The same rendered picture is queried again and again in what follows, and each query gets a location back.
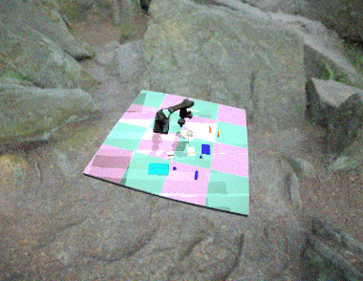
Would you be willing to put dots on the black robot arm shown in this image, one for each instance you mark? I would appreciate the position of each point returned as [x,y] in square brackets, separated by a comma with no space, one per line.
[161,118]

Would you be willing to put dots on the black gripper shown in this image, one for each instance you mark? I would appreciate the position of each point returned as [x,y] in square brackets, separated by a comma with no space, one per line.
[181,121]

